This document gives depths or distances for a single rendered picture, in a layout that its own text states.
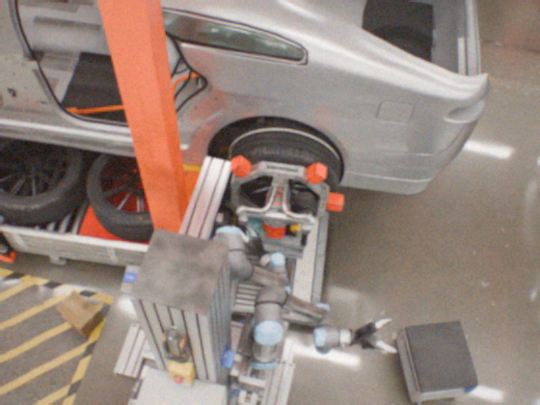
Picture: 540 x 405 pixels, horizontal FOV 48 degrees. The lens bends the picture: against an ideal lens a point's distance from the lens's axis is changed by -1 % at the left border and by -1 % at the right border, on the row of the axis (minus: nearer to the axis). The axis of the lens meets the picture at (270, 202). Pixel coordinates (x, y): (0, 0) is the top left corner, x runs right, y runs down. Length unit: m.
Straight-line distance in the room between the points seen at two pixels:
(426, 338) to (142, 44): 2.43
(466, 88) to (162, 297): 1.82
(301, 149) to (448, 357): 1.50
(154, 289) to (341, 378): 2.23
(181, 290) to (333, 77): 1.43
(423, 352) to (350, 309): 0.63
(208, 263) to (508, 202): 3.25
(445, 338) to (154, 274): 2.27
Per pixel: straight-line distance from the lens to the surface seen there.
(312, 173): 3.18
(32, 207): 4.00
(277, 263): 3.10
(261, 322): 2.46
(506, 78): 5.61
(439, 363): 3.75
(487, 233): 4.62
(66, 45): 4.32
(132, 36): 2.18
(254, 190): 3.58
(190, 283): 1.90
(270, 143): 3.24
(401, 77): 2.95
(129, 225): 3.80
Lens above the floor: 3.77
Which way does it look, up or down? 59 degrees down
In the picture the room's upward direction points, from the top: 5 degrees clockwise
